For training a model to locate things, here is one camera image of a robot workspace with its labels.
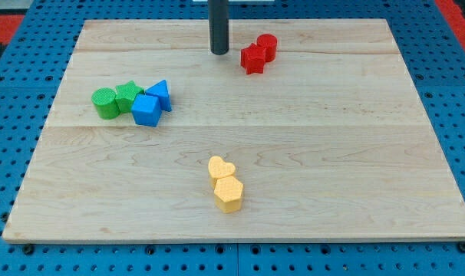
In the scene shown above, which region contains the red star block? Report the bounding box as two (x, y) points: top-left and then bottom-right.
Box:
(240, 43), (266, 74)

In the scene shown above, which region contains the green star block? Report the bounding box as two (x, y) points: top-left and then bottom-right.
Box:
(115, 80), (144, 113)

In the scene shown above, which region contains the yellow heart block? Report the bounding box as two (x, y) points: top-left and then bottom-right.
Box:
(208, 156), (236, 189)

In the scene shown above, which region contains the yellow hexagon block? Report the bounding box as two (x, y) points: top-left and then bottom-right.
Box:
(214, 176), (244, 213)

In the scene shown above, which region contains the blue triangle block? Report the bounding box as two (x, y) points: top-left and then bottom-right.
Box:
(144, 80), (172, 112)

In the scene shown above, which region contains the blue cube block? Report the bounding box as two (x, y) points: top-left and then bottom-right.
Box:
(131, 94), (162, 127)

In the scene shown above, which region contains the light wooden board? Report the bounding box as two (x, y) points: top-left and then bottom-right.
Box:
(2, 19), (465, 245)

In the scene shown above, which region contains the red cylinder block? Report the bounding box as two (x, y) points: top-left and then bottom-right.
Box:
(256, 34), (278, 62)

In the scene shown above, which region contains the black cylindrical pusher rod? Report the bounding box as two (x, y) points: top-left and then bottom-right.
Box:
(207, 0), (229, 55)

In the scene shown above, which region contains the green cylinder block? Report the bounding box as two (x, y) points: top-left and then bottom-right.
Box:
(91, 87), (120, 120)

